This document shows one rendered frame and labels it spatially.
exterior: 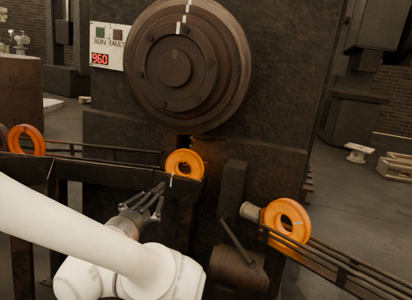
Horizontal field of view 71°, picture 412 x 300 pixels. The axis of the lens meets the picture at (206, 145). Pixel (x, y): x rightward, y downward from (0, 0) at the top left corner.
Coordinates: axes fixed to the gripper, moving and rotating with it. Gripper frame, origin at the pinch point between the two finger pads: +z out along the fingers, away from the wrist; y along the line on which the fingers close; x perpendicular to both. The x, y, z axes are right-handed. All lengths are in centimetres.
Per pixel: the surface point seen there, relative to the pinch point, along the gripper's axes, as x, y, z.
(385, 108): -73, 250, 627
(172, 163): -1.5, -4.5, 22.9
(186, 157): 2.3, 0.9, 23.2
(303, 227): -1.6, 44.5, 2.5
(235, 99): 27.3, 16.3, 23.6
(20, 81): -26, -239, 175
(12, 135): -5, -82, 23
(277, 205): -0.1, 36.5, 8.2
